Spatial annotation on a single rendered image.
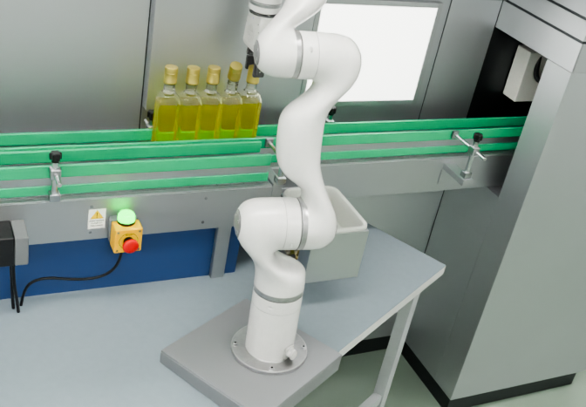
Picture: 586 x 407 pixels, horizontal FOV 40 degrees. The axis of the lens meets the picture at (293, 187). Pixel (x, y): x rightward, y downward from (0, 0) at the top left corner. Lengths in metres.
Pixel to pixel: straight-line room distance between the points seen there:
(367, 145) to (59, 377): 1.10
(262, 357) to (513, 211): 1.08
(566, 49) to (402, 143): 0.55
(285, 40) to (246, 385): 0.80
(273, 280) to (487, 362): 1.42
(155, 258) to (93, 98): 0.47
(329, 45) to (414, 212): 1.38
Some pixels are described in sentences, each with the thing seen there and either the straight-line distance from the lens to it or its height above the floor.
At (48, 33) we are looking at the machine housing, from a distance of 2.16.
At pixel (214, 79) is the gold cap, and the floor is 1.30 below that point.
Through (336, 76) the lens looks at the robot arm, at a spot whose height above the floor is 1.53.
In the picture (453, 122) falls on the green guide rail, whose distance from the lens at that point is 2.66.
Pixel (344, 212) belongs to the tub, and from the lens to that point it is 2.27.
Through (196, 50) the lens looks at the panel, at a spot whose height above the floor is 1.33.
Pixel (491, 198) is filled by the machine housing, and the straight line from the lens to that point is 2.77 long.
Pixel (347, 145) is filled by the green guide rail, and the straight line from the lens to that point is 2.38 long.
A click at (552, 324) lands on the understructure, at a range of 3.18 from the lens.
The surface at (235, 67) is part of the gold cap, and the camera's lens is 2.13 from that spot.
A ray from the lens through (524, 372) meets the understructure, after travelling 3.28.
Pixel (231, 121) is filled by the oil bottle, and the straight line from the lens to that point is 2.19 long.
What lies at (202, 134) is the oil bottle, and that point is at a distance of 2.18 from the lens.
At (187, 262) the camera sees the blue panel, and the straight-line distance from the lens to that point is 2.26.
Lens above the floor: 2.12
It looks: 29 degrees down
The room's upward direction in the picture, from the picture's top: 11 degrees clockwise
